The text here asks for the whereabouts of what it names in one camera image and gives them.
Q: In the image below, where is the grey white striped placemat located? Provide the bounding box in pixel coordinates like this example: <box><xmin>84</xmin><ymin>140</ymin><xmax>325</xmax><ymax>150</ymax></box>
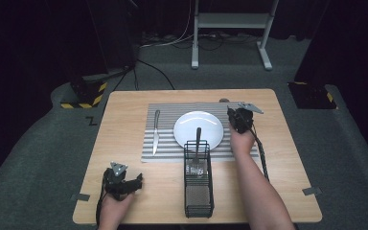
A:
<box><xmin>140</xmin><ymin>102</ymin><xmax>261</xmax><ymax>164</ymax></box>

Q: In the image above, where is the black braided cable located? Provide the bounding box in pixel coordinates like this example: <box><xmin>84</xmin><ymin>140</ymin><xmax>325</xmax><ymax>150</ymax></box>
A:
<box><xmin>249</xmin><ymin>124</ymin><xmax>271</xmax><ymax>183</ymax></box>

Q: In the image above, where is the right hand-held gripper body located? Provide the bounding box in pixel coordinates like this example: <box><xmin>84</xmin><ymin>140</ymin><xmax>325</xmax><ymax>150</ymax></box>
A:
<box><xmin>226</xmin><ymin>102</ymin><xmax>265</xmax><ymax>135</ymax></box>

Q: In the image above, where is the white floor cable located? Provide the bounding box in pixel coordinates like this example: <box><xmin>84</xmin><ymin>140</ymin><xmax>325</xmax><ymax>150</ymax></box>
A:
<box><xmin>139</xmin><ymin>0</ymin><xmax>196</xmax><ymax>50</ymax></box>

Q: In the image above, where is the black base with hazard tape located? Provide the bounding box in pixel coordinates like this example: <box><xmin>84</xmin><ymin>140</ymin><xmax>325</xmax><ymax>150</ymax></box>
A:
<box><xmin>287</xmin><ymin>81</ymin><xmax>338</xmax><ymax>110</ymax></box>
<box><xmin>59</xmin><ymin>75</ymin><xmax>108</xmax><ymax>110</ymax></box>

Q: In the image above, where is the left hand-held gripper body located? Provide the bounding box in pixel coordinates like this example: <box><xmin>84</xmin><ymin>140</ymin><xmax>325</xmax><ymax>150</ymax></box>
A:
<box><xmin>103</xmin><ymin>161</ymin><xmax>129</xmax><ymax>202</ymax></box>

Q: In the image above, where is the person's right hand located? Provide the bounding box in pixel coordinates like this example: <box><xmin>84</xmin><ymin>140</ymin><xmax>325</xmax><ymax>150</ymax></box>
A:
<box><xmin>228</xmin><ymin>123</ymin><xmax>257</xmax><ymax>156</ymax></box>

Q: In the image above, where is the person's left hand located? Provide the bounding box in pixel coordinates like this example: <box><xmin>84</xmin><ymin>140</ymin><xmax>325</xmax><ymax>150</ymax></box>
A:
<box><xmin>99</xmin><ymin>191</ymin><xmax>136</xmax><ymax>225</ymax></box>

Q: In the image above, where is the white round plate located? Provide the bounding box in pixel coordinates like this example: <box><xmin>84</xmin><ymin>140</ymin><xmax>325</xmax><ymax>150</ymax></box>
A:
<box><xmin>172</xmin><ymin>110</ymin><xmax>224</xmax><ymax>150</ymax></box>

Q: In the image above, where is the white metal stand frame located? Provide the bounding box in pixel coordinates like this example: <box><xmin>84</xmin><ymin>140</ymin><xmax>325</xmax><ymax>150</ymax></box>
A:
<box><xmin>191</xmin><ymin>0</ymin><xmax>280</xmax><ymax>72</ymax></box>

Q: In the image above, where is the black handled fork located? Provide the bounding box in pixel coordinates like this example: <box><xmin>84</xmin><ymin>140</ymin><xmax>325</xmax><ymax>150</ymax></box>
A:
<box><xmin>190</xmin><ymin>126</ymin><xmax>207</xmax><ymax>176</ymax></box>

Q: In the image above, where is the grey tape piece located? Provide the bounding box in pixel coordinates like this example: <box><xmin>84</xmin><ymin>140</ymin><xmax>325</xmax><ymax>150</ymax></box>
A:
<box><xmin>71</xmin><ymin>193</ymin><xmax>91</xmax><ymax>202</ymax></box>
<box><xmin>302</xmin><ymin>186</ymin><xmax>323</xmax><ymax>196</ymax></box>

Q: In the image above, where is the silver table knife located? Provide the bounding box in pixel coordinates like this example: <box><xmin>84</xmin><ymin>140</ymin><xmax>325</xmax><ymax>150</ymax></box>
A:
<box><xmin>151</xmin><ymin>109</ymin><xmax>161</xmax><ymax>156</ymax></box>

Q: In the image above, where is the black wire cutlery basket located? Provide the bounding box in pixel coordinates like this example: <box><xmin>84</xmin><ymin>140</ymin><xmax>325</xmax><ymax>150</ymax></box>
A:
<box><xmin>183</xmin><ymin>139</ymin><xmax>215</xmax><ymax>219</ymax></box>

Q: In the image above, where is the black floor cable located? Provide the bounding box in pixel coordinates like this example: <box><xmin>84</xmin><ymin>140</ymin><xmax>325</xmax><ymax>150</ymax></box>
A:
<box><xmin>136</xmin><ymin>58</ymin><xmax>176</xmax><ymax>91</ymax></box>

